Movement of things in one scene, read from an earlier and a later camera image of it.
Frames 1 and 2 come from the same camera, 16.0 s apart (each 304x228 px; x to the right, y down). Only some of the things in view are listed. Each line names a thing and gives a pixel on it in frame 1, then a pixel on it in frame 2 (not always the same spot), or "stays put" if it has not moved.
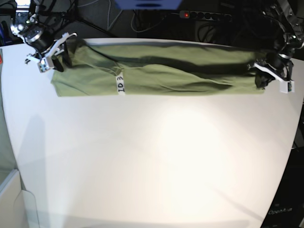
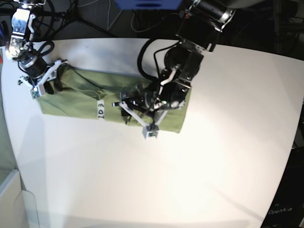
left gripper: [55, 49] → [38, 85]
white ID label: [120, 83] → [100, 109]
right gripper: [279, 66] → [141, 108]
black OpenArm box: [286, 208] stays put
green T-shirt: [93, 68] → [81, 90]
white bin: [17, 206] stays put
